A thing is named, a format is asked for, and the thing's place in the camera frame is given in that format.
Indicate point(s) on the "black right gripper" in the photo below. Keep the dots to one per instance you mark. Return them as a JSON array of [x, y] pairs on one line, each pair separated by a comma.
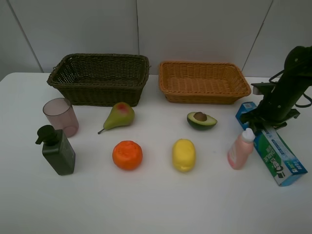
[[278, 101]]

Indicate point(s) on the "pink bottle white cap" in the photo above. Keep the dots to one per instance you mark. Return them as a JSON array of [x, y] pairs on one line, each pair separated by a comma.
[[241, 149]]

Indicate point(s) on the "blue green toothpaste box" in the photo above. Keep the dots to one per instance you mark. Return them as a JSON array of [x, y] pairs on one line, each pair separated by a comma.
[[283, 165]]

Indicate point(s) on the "halved avocado with pit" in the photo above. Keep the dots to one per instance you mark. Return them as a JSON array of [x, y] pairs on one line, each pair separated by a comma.
[[201, 121]]

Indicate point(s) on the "yellow lemon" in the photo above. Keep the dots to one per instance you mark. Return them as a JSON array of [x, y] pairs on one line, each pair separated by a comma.
[[183, 155]]

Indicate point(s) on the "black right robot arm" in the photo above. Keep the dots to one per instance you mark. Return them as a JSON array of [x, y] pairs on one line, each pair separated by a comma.
[[299, 60]]

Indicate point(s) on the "orange wicker basket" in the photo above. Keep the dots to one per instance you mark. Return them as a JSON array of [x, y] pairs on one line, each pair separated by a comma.
[[202, 82]]

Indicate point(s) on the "orange tangerine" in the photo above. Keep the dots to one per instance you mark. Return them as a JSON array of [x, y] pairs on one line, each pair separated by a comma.
[[127, 155]]

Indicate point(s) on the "green red pear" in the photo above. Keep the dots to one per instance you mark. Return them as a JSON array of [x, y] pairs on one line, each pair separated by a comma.
[[121, 114]]

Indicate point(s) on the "dark brown wicker basket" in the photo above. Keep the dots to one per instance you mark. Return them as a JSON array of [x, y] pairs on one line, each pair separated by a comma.
[[101, 79]]

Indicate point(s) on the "translucent pink plastic cup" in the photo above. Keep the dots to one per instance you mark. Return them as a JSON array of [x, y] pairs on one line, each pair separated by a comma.
[[61, 115]]

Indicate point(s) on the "dark green pump bottle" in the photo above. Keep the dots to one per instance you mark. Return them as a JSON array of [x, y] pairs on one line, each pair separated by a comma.
[[57, 150]]

